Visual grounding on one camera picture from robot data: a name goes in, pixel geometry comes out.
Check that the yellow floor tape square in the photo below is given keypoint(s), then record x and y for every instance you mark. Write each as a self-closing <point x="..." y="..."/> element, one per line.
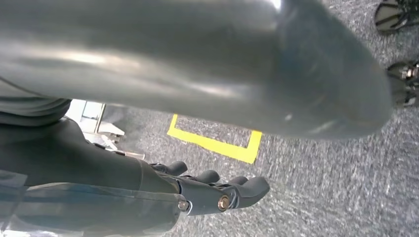
<point x="222" y="147"/>

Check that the white metal frame base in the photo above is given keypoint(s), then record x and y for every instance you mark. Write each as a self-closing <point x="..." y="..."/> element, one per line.
<point x="95" y="126"/>

